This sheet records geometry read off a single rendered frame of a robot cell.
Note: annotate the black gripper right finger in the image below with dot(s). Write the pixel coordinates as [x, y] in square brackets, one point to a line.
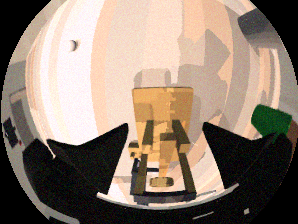
[234, 154]

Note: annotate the small white ball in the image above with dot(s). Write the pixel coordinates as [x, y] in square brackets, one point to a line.
[70, 45]

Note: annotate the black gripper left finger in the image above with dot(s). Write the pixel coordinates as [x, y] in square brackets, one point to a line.
[97, 159]

